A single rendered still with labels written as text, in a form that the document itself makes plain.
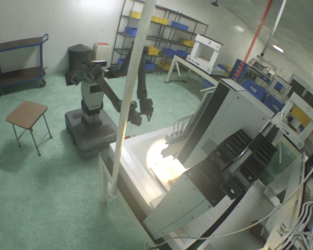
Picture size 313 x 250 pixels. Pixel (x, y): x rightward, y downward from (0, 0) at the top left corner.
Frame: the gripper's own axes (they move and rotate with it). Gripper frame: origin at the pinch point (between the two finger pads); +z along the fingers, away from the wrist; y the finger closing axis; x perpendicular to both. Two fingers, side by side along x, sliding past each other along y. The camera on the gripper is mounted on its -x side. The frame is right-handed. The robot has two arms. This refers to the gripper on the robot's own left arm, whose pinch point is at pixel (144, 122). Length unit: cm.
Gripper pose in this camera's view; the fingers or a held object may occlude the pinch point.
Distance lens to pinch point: 136.6
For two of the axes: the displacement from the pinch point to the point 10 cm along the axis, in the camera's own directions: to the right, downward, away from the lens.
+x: -7.0, -1.6, 6.9
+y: 7.1, -2.7, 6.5
